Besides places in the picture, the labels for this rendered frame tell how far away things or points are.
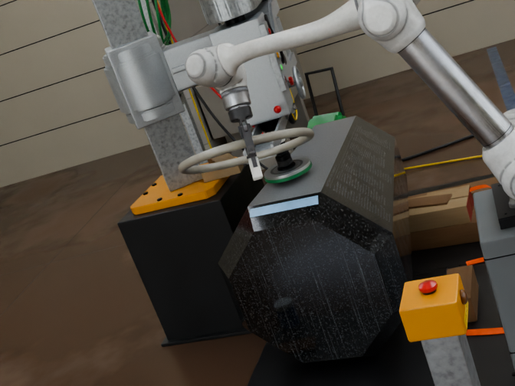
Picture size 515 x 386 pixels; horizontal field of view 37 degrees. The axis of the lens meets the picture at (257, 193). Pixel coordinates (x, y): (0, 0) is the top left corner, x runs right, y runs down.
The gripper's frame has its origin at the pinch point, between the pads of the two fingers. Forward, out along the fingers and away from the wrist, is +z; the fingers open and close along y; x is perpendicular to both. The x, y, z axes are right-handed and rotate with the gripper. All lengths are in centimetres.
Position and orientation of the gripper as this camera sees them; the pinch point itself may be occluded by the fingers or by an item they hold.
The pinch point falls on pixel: (255, 168)
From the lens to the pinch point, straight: 249.4
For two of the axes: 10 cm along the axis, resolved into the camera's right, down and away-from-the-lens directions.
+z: 2.6, 9.6, -0.6
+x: -9.6, 2.6, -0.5
